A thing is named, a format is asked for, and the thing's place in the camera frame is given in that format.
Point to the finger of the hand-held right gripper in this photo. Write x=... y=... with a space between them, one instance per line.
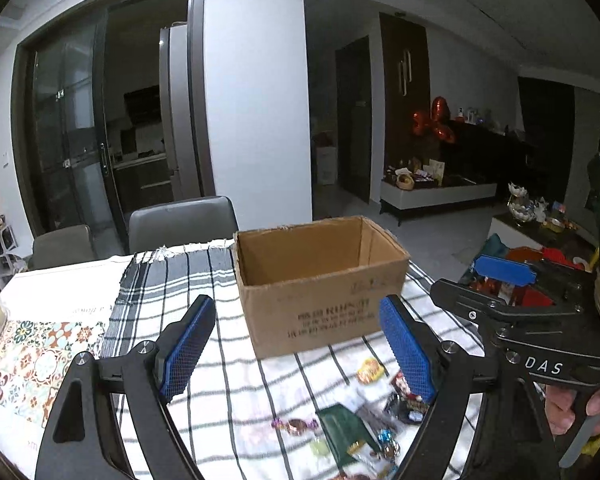
x=505 y=269
x=465 y=297

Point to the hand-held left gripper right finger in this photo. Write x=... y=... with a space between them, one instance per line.
x=410 y=350

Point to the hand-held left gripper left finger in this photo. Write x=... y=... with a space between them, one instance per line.
x=187 y=350

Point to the clear brown snack stick packet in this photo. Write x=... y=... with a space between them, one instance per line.
x=372 y=412

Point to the brown cardboard box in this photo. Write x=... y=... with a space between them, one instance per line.
x=305 y=310

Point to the person's right hand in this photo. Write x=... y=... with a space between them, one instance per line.
x=560 y=410

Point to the teal cloth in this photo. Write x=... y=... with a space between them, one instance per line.
x=490 y=257

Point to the red snack packet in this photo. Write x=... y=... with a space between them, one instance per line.
x=399 y=384

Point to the orange yellow wrapped candy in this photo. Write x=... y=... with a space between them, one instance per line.
x=370 y=371

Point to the dark colourful snack packet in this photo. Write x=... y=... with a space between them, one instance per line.
x=405 y=410

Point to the white shell ornament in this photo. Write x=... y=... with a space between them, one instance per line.
x=520 y=202

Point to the black white striped tablecloth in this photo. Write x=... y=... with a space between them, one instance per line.
x=230 y=410

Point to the blue wrapped candy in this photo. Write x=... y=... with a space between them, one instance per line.
x=387 y=442

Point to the white low bench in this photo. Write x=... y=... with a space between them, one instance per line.
x=440 y=195

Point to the dark green packet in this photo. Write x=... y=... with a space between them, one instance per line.
x=342 y=427

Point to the dark sideboard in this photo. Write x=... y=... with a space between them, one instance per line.
x=495 y=152

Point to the large grey dining chair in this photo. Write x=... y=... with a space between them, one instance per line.
x=180 y=225

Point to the woven basket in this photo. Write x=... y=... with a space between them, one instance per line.
x=405 y=181

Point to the pale green candy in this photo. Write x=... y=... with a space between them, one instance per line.
x=319 y=446

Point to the purple wrapped brown candy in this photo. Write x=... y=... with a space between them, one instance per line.
x=296 y=426

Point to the floral patterned table runner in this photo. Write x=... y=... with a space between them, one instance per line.
x=30 y=360

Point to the small grey dining chair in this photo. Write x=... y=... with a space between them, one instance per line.
x=62 y=247

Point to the red foil balloons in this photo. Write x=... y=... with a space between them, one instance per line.
x=435 y=122

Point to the tall dark cabinet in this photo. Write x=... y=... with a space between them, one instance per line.
x=405 y=85

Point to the white shelf rack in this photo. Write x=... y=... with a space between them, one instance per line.
x=2 y=250

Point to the silver refrigerator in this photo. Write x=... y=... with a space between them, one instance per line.
x=180 y=110

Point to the sliding glass door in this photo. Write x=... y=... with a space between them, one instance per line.
x=75 y=135

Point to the black range hood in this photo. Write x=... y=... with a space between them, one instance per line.
x=142 y=102

